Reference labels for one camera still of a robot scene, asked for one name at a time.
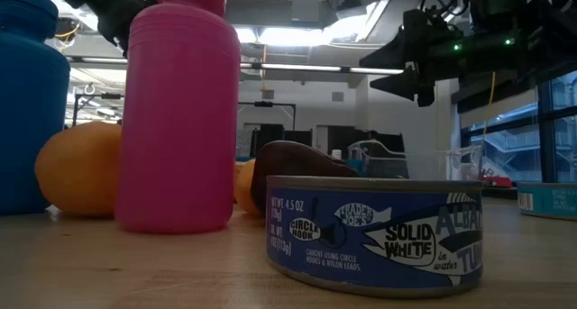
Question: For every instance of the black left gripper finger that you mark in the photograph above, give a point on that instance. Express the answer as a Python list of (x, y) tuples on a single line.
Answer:
[(115, 27)]

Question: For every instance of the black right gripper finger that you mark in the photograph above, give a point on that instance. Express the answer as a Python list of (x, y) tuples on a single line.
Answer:
[(401, 39), (417, 86)]

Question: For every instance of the pink water bottle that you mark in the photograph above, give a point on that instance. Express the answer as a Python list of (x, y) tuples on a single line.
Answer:
[(180, 120)]

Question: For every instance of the blue water bottle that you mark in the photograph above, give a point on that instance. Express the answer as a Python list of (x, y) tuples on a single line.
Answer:
[(31, 120)]

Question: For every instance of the smooth orange toy fruit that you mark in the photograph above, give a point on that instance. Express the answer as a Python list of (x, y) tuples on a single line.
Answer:
[(81, 169)]

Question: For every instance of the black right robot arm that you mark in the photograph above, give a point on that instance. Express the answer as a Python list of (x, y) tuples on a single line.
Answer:
[(550, 29)]

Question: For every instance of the clear plastic container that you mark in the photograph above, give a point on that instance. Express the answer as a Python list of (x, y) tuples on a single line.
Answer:
[(378, 158)]

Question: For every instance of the ceiling light strip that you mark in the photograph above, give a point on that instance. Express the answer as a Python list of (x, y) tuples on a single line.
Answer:
[(297, 67)]

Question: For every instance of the small red object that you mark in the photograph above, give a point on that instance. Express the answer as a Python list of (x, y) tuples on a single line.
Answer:
[(496, 181)]

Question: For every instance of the dark brown toy fruit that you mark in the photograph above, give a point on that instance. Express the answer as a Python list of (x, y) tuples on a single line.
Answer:
[(293, 162)]

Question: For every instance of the blue-label tuna can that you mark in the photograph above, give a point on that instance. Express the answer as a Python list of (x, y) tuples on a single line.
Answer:
[(374, 237)]

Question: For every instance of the teal-label tin can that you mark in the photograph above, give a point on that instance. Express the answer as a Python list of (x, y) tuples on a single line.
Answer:
[(547, 201)]

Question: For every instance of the yellow toy fruit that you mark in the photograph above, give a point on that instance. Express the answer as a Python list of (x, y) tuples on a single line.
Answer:
[(243, 187)]

